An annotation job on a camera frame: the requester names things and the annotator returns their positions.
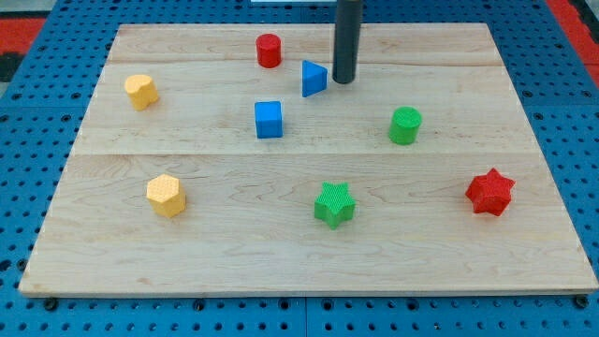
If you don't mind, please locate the blue cube block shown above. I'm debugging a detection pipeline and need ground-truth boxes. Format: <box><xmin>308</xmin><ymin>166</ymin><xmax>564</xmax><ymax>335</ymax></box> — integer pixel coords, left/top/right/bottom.
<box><xmin>255</xmin><ymin>101</ymin><xmax>284</xmax><ymax>139</ymax></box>

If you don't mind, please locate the light wooden board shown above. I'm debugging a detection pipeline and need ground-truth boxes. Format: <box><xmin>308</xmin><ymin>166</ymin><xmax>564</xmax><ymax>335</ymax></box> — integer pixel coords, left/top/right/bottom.
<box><xmin>19</xmin><ymin>23</ymin><xmax>598</xmax><ymax>298</ymax></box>

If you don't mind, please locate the red star block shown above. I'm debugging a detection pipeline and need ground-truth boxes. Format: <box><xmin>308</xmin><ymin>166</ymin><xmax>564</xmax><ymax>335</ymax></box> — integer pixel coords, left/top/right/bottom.
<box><xmin>465</xmin><ymin>168</ymin><xmax>516</xmax><ymax>216</ymax></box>

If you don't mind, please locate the blue triangular prism block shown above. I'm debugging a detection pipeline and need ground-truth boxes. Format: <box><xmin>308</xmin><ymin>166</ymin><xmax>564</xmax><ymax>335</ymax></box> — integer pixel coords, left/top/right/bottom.
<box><xmin>301</xmin><ymin>60</ymin><xmax>328</xmax><ymax>97</ymax></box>

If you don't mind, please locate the green cylinder block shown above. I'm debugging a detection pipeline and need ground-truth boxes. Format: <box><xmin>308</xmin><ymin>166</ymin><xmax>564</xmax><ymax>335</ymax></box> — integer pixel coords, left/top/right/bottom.
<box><xmin>388</xmin><ymin>106</ymin><xmax>422</xmax><ymax>145</ymax></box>

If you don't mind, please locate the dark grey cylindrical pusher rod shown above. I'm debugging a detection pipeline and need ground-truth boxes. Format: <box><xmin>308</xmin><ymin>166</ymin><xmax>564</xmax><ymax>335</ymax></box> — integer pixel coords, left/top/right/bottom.
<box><xmin>332</xmin><ymin>0</ymin><xmax>363</xmax><ymax>84</ymax></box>

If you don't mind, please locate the green star block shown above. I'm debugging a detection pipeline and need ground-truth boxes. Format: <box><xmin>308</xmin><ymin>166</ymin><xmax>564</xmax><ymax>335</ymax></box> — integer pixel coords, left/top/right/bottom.
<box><xmin>314</xmin><ymin>182</ymin><xmax>356</xmax><ymax>230</ymax></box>

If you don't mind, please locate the yellow heart-shaped block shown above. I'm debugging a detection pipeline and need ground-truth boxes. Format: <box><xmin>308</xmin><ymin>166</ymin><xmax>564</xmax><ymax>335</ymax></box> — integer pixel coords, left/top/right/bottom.
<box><xmin>124</xmin><ymin>74</ymin><xmax>159</xmax><ymax>111</ymax></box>

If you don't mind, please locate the red cylinder block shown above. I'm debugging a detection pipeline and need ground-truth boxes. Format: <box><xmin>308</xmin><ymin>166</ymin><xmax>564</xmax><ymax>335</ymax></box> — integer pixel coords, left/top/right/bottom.
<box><xmin>256</xmin><ymin>34</ymin><xmax>282</xmax><ymax>68</ymax></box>

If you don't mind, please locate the yellow hexagonal block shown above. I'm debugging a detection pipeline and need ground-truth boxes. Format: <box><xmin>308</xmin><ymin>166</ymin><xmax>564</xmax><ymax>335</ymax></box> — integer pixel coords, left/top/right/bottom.
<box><xmin>146</xmin><ymin>174</ymin><xmax>186</xmax><ymax>218</ymax></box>

